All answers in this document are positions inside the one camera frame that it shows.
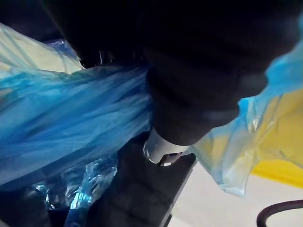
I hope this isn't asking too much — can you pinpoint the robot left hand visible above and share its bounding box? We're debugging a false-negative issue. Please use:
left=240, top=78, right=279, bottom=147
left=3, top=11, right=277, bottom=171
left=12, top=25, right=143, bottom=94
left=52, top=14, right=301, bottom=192
left=0, top=0, right=303, bottom=167

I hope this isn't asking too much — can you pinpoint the blue plastic rubbish bag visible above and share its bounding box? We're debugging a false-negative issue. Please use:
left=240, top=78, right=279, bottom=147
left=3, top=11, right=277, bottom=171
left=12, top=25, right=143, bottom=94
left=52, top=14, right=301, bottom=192
left=0, top=22, right=303, bottom=213

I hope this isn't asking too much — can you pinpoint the clear plastic bottle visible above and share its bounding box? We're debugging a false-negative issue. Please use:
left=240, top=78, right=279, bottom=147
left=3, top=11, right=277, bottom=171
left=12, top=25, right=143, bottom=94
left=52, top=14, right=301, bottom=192
left=30, top=158, right=118, bottom=212

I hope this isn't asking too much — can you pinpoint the black yellow-lidded pedal trash can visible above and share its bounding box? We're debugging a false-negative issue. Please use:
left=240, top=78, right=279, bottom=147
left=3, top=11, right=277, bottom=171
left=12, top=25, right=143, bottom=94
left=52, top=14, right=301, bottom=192
left=89, top=94, right=303, bottom=227

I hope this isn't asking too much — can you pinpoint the black curved cable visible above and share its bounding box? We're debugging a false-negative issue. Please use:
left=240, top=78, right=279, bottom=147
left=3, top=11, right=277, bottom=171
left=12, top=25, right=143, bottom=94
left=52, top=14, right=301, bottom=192
left=257, top=200, right=303, bottom=227

